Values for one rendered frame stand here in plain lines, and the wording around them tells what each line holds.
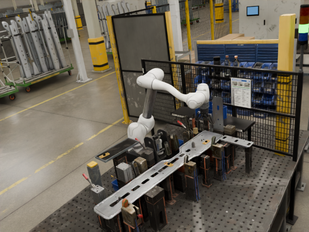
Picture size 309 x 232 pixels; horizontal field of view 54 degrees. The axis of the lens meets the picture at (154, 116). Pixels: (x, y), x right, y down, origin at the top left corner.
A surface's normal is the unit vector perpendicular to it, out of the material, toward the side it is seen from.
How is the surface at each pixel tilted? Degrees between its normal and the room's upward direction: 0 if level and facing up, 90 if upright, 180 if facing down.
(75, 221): 0
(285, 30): 90
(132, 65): 91
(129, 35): 90
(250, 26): 90
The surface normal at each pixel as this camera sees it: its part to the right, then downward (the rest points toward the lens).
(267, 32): -0.56, 0.39
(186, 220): -0.12, -0.91
